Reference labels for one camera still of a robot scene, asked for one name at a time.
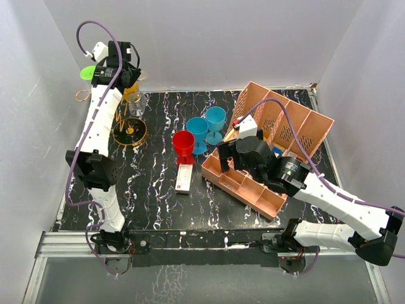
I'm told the clear wine glass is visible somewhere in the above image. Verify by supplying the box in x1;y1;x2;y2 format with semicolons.
128;91;147;117

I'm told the blue wine glass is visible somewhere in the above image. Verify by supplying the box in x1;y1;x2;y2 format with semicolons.
206;106;226;146
186;117;208;155

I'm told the green wine glass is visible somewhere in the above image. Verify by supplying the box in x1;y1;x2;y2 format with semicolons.
80;65;96;80

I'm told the red wine glass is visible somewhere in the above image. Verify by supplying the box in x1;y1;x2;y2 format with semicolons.
173;130;195;165

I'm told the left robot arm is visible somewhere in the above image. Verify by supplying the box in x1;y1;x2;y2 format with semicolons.
65;41;141;253

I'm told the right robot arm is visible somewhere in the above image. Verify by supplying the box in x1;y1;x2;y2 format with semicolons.
217;136;404;266

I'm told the orange wine glass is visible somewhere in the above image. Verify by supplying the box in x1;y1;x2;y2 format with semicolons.
123;82;140;104

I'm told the pink desk organizer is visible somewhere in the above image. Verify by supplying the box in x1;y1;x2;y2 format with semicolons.
202;82;334;220

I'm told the white small box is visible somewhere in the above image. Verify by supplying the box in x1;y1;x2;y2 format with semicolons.
175;164;193;194

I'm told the black front base bar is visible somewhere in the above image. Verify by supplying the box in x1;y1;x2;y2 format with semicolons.
101;221;320;270

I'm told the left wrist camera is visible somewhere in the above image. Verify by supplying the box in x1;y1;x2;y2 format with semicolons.
84;42;108;63

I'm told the gold wire glass rack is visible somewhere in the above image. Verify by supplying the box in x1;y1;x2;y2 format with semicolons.
75;85;146;156

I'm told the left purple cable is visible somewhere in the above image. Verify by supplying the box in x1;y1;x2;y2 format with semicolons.
65;20;127;277

